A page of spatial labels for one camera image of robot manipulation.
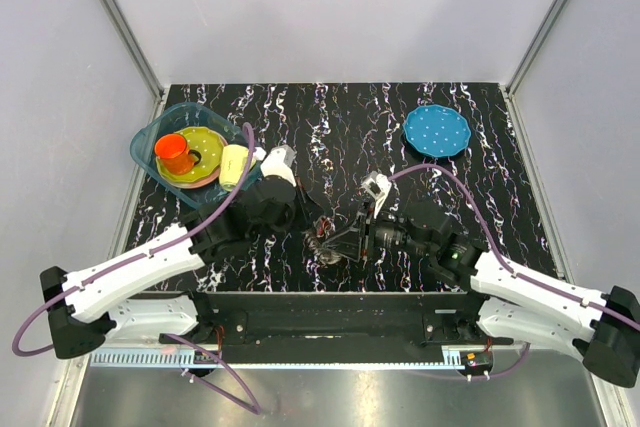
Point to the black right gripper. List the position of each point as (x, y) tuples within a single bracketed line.
[(358, 233)]

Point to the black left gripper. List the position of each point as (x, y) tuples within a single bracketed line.
[(307, 205)]

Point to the red key tag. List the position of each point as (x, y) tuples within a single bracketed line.
[(324, 226)]

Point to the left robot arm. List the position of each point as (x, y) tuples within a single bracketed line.
[(82, 305)]

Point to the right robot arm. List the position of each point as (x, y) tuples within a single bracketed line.
[(601, 330)]

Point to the cream white mug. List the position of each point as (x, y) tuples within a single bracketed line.
[(233, 161)]

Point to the pink plate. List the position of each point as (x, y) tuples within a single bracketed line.
[(210, 145)]

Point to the yellow dotted plate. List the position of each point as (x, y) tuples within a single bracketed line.
[(190, 155)]

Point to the blue dotted plate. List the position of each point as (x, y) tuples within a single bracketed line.
[(437, 131)]

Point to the orange mug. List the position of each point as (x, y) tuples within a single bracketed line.
[(174, 154)]

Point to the teal transparent plastic bin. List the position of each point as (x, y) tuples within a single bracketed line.
[(177, 117)]

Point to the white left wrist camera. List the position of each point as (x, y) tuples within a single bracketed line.
[(276, 163)]

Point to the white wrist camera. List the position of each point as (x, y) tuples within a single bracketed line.
[(378, 186), (276, 163)]

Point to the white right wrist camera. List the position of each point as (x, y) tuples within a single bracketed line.
[(378, 186)]

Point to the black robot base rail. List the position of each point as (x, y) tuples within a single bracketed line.
[(336, 328)]

